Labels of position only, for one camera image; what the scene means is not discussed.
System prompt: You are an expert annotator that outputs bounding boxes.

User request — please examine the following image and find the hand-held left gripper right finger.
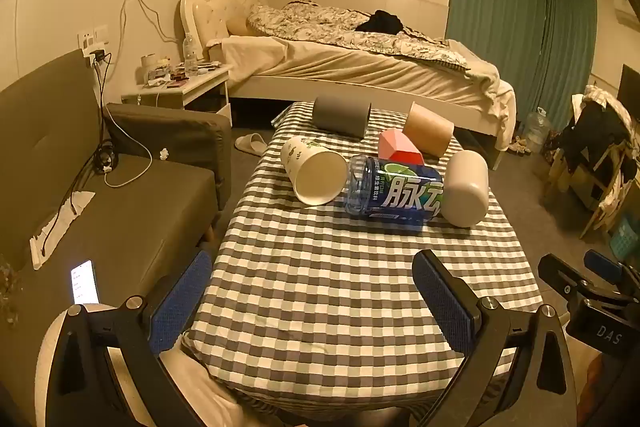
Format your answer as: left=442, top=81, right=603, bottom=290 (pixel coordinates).
left=412, top=249, right=581, bottom=427

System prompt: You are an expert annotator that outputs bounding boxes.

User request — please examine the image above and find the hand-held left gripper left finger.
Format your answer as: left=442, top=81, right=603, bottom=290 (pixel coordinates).
left=47, top=249, right=216, bottom=427

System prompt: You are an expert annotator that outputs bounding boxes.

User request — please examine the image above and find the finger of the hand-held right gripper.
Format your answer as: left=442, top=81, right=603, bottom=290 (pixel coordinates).
left=584, top=249, right=640, bottom=299
left=537, top=254, right=598, bottom=305

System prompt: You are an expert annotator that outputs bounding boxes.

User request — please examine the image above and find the beige cup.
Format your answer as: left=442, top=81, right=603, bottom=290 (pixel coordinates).
left=443, top=150, right=490, bottom=228

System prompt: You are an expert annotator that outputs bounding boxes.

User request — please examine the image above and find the tan cup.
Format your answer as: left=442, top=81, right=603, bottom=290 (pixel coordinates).
left=403, top=102, right=455, bottom=159

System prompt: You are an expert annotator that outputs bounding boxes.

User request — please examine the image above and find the white floral paper cup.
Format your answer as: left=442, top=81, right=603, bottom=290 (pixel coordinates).
left=280, top=135, right=349, bottom=207

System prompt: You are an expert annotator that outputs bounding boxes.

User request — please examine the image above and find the dark grey cup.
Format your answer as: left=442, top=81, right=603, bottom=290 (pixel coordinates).
left=312, top=95, right=373, bottom=139

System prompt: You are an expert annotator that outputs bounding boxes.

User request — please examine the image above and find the blue plastic basket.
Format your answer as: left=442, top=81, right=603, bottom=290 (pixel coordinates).
left=608, top=211, right=640, bottom=261

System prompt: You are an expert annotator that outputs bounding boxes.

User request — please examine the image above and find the pale cloth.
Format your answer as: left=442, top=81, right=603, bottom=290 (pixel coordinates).
left=160, top=341, right=247, bottom=427

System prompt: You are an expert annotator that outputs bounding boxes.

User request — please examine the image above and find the lit smartphone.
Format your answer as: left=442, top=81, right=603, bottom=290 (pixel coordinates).
left=68, top=259, right=101, bottom=307

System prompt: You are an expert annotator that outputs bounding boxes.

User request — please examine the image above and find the grey sofa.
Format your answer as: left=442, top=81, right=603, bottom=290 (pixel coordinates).
left=0, top=48, right=234, bottom=408

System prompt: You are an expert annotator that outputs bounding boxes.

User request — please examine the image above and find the blue cut plastic bottle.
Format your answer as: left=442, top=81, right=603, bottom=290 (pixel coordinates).
left=344, top=154, right=445, bottom=228

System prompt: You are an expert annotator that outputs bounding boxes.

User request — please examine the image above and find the grey checkered tablecloth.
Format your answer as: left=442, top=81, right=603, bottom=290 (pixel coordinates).
left=181, top=101, right=544, bottom=408

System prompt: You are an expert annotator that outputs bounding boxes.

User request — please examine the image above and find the chair piled with clothes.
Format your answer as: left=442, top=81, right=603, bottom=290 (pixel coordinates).
left=544, top=84, right=640, bottom=241

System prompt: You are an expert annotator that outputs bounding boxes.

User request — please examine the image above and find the white paper sheet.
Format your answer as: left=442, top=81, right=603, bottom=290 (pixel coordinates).
left=28, top=190, right=96, bottom=269

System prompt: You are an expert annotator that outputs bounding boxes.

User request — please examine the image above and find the large water jug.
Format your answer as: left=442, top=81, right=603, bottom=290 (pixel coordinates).
left=522, top=106, right=552, bottom=153

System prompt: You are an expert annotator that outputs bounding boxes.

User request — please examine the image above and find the pink red box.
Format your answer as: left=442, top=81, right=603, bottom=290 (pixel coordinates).
left=377, top=129, right=426, bottom=166

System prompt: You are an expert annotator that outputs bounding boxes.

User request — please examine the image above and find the beige slipper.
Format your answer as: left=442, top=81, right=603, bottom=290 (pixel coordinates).
left=234, top=132, right=270, bottom=156

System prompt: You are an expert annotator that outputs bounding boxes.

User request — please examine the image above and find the dark monitor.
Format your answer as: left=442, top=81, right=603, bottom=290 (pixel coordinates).
left=617, top=64, right=640, bottom=118

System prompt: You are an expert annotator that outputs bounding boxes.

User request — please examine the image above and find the white nightstand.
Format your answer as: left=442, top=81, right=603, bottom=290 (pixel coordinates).
left=121, top=64, right=234, bottom=128

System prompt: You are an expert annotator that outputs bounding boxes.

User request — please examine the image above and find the clear water bottle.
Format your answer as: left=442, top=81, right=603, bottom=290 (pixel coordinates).
left=183, top=33, right=200, bottom=78

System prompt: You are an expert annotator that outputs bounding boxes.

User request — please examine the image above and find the bed with cream sheet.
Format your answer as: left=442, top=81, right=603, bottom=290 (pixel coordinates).
left=179, top=0, right=517, bottom=171

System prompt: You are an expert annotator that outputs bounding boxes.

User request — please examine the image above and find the black garment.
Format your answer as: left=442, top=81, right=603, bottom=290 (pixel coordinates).
left=355, top=10, right=404, bottom=34

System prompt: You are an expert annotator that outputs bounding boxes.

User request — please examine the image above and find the floral quilt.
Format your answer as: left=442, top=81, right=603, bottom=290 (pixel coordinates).
left=247, top=0, right=471, bottom=70

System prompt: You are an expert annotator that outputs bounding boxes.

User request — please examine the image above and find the black cable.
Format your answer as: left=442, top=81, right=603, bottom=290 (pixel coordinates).
left=42, top=57, right=117, bottom=259

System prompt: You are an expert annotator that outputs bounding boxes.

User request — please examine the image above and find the white charging cable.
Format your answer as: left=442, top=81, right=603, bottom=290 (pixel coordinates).
left=101, top=61, right=154, bottom=188

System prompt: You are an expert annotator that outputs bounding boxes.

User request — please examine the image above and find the wall air conditioner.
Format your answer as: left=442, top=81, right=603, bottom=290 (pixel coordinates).
left=613, top=0, right=640, bottom=26

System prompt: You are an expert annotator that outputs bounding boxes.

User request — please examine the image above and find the white wall socket panel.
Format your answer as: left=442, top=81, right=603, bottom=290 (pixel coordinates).
left=77, top=25, right=111, bottom=54

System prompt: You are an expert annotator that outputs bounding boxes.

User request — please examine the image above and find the hanging wall cable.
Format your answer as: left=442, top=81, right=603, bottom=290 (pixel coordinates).
left=119, top=0, right=179, bottom=44

